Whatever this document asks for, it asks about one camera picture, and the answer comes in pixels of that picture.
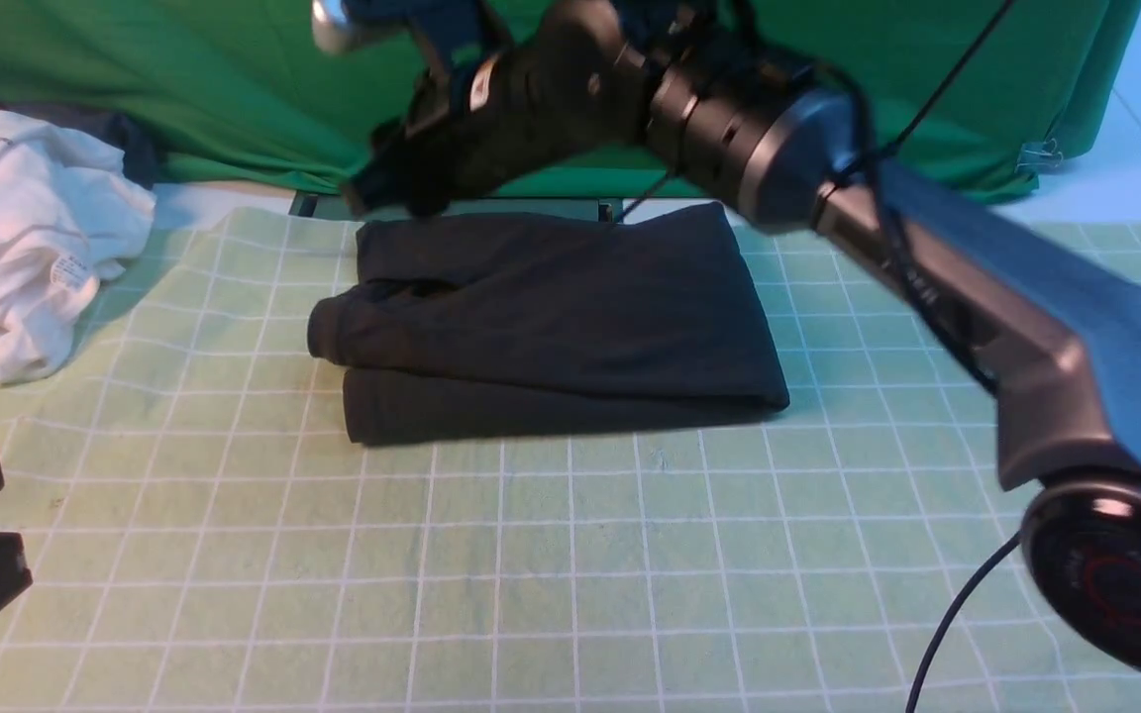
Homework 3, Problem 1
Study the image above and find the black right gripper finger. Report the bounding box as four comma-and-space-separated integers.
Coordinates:
343, 149, 452, 220

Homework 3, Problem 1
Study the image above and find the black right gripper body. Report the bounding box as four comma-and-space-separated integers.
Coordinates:
372, 1, 671, 198

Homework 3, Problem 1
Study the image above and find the dark gray long-sleeve shirt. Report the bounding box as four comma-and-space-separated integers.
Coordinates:
305, 203, 788, 446

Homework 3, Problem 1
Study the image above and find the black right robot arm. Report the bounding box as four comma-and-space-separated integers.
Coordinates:
311, 1, 1141, 672

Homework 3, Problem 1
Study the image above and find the white crumpled shirt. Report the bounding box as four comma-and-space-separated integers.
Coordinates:
0, 110, 156, 384

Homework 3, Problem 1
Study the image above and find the light green grid mat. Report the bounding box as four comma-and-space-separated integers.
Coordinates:
0, 203, 1141, 713

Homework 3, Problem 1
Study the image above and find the dark blue garment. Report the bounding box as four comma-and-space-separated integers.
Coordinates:
0, 102, 161, 189

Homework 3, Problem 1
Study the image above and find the green backdrop cloth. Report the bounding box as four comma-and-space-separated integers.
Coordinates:
0, 1, 1141, 203

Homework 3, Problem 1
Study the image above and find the metal binder clip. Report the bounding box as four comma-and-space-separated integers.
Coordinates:
1015, 137, 1066, 175

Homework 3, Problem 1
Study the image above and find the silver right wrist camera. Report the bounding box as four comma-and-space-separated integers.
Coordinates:
311, 0, 366, 55

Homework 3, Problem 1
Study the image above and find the black right camera cable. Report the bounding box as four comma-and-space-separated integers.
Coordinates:
620, 0, 1027, 713

